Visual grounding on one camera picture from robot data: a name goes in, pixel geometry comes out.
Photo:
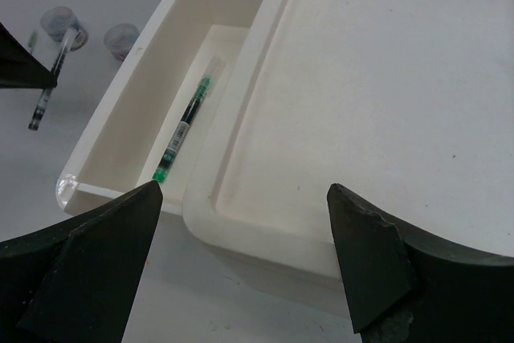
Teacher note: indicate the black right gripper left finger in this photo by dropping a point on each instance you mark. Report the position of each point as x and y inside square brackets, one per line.
[76, 281]

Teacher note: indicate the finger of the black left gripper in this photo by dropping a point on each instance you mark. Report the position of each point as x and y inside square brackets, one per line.
[18, 68]

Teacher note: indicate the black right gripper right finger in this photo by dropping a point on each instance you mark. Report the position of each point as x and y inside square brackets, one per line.
[404, 284]

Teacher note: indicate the black gel pen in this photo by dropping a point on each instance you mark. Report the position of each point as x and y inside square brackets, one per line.
[45, 96]

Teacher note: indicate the white top drawer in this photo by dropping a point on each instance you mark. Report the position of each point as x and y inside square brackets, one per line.
[123, 142]

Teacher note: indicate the green gel pen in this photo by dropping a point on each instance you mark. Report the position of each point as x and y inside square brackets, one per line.
[205, 84]

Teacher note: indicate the green highlighter pen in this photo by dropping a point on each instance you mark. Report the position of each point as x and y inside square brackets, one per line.
[32, 41]

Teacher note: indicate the paperclip jar middle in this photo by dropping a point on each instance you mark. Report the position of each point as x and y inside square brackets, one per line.
[56, 21]

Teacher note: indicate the paperclip jar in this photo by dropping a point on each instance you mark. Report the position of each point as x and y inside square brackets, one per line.
[56, 21]
[120, 39]

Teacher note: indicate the paperclip jar right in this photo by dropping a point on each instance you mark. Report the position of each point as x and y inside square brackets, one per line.
[120, 39]

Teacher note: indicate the white drawer cabinet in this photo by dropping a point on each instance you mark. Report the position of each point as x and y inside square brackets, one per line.
[408, 103]

